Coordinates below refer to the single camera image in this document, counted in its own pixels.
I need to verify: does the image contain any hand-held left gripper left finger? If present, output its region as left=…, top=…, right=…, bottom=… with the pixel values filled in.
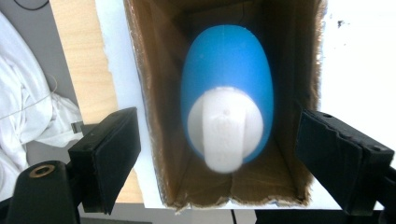
left=68, top=106, right=142, bottom=216

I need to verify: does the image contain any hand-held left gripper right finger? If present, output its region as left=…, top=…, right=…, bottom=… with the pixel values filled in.
left=295, top=108, right=395, bottom=217

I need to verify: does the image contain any brown cardboard box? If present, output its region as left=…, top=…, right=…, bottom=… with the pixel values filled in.
left=123, top=0, right=328, bottom=210

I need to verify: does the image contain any blue bottle with white cap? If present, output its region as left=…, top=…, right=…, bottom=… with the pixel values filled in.
left=180, top=24, right=275, bottom=174

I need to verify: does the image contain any light wooden board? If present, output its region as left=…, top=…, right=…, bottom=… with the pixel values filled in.
left=49, top=0, right=145, bottom=203

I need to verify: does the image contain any white cloth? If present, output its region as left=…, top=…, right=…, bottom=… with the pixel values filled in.
left=0, top=11, right=84, bottom=201

